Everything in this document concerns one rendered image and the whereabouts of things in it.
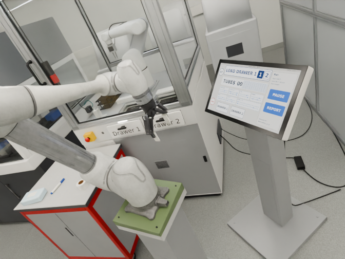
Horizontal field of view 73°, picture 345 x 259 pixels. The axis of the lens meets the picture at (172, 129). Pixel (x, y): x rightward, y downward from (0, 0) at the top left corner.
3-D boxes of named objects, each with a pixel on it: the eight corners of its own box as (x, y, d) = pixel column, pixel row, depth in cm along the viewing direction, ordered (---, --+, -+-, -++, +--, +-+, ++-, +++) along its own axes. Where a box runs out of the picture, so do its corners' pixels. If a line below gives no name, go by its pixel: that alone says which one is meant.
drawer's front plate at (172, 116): (185, 124, 162) (179, 111, 157) (148, 131, 172) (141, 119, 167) (185, 123, 164) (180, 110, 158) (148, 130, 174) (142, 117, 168)
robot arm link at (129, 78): (153, 83, 111) (134, 86, 119) (138, 53, 102) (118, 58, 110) (141, 97, 105) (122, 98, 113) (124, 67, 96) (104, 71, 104)
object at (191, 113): (198, 123, 162) (192, 105, 154) (82, 145, 197) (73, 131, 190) (207, 71, 237) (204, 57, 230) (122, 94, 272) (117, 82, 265)
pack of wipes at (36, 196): (48, 190, 164) (44, 186, 162) (41, 201, 156) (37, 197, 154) (30, 196, 166) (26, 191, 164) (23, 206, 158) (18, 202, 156)
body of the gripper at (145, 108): (144, 95, 119) (152, 110, 124) (135, 106, 114) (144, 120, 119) (155, 94, 115) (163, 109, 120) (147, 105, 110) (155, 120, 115)
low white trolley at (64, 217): (137, 268, 176) (84, 204, 138) (73, 266, 197) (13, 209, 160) (156, 204, 222) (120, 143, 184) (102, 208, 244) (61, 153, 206)
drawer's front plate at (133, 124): (145, 132, 173) (138, 119, 168) (112, 138, 183) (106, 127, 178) (145, 130, 175) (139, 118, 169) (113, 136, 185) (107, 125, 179)
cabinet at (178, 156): (225, 198, 201) (199, 123, 161) (123, 205, 236) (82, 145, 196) (226, 133, 277) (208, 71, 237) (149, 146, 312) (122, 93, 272)
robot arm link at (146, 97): (128, 97, 111) (134, 107, 114) (142, 96, 106) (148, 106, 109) (137, 86, 116) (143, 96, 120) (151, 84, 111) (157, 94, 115)
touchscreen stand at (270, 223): (278, 271, 143) (250, 143, 92) (227, 225, 180) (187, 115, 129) (327, 219, 158) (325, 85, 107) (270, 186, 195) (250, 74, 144)
